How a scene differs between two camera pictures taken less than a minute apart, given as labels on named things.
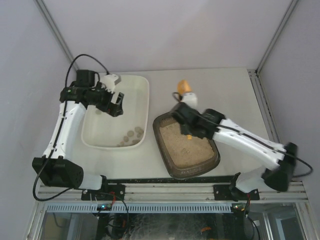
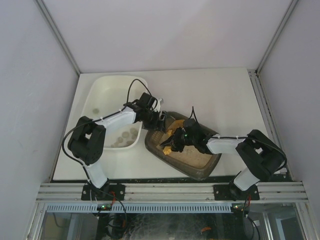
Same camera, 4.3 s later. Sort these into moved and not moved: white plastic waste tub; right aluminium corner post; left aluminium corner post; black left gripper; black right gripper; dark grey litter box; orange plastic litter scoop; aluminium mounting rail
Moved: dark grey litter box; orange plastic litter scoop; black right gripper; black left gripper
Not moved: right aluminium corner post; left aluminium corner post; white plastic waste tub; aluminium mounting rail
